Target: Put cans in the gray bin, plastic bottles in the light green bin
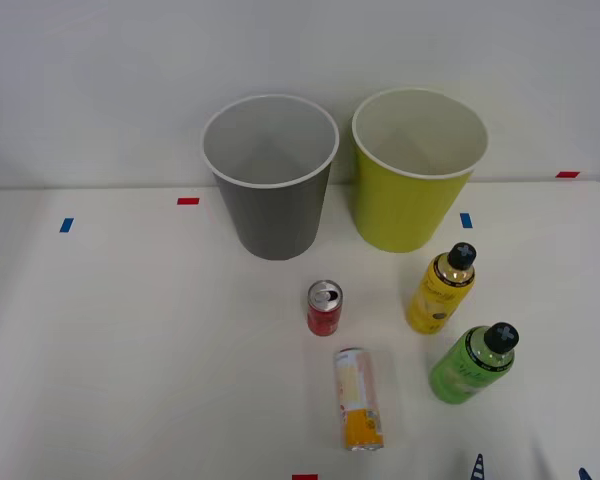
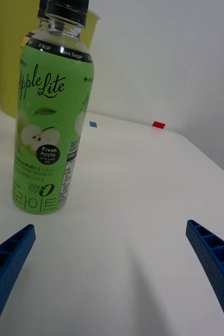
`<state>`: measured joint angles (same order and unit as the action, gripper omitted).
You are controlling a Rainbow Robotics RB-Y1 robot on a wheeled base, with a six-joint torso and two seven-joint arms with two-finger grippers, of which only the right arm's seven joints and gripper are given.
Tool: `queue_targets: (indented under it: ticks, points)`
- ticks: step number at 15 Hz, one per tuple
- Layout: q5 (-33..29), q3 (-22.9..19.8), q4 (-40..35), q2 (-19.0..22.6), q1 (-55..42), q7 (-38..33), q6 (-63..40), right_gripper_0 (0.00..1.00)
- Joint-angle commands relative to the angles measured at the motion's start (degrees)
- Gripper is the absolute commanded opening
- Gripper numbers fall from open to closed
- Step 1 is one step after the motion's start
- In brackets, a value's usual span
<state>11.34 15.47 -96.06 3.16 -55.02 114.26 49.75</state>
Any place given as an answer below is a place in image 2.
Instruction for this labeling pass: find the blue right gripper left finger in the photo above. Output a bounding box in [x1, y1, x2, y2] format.
[0, 224, 37, 336]

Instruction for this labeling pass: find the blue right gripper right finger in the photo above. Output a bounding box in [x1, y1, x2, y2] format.
[185, 219, 224, 336]

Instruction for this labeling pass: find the green label plastic bottle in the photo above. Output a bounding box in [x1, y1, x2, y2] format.
[11, 0, 95, 216]

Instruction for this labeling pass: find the yellow-green plastic waste bin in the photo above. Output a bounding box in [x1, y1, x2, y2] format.
[0, 0, 101, 120]

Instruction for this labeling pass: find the yellow label plastic bottle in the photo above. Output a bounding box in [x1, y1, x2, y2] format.
[19, 0, 50, 51]

